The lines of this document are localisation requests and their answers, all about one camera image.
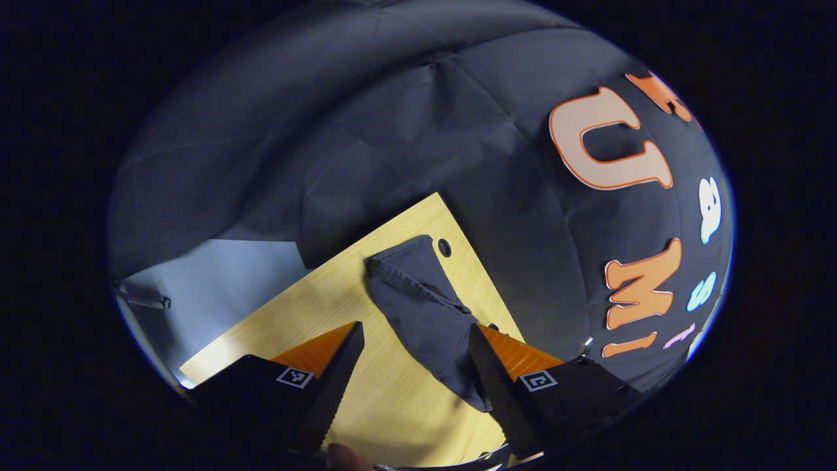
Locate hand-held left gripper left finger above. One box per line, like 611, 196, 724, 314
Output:
188, 321, 366, 460

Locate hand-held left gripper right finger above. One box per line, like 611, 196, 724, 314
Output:
468, 323, 645, 460

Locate dark grey jeans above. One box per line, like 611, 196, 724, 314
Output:
364, 234, 499, 413

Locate grey metal bar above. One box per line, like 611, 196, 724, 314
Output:
114, 280, 173, 310

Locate black backdrop cloth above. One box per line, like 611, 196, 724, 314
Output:
108, 0, 735, 393

